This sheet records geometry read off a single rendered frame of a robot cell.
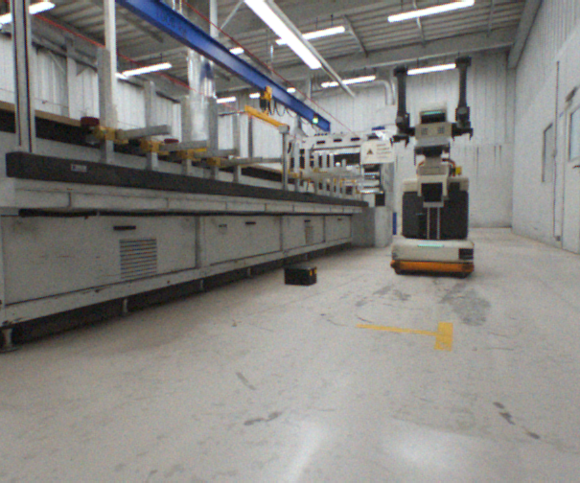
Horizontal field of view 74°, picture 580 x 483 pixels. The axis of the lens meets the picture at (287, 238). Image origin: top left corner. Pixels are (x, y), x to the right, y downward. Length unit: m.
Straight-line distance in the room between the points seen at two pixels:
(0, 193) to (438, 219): 2.99
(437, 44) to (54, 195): 11.03
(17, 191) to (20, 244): 0.33
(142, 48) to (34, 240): 10.23
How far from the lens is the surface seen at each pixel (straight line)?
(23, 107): 1.56
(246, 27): 10.07
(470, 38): 11.89
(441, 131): 3.38
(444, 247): 3.26
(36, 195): 1.57
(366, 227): 6.21
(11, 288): 1.80
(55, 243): 1.88
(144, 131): 1.66
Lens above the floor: 0.49
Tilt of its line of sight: 3 degrees down
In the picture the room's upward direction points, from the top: straight up
